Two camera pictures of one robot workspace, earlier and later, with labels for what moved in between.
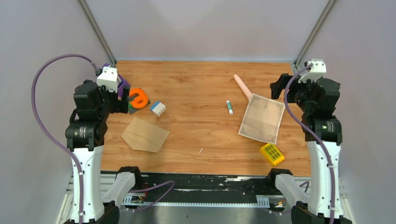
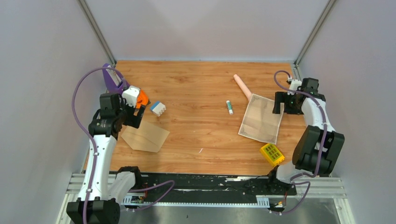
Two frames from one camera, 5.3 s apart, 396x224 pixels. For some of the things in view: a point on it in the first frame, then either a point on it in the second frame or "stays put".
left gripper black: x=119 y=106 to x=133 y=121
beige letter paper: x=262 y=119 stays put
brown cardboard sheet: x=142 y=136 stays put
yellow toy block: x=272 y=153 stays put
